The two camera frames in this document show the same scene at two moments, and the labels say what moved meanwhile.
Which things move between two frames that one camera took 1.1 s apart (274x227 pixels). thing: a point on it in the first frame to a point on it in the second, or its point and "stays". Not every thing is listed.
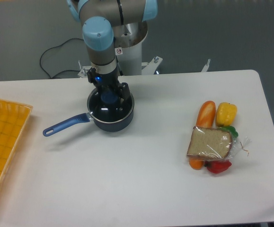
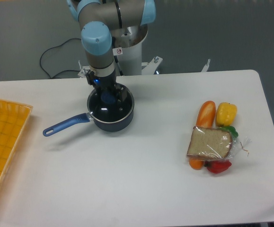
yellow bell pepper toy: (225, 114) stays
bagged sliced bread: (213, 144) stays
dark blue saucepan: (108, 111) stays
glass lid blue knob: (110, 113) to (108, 97)
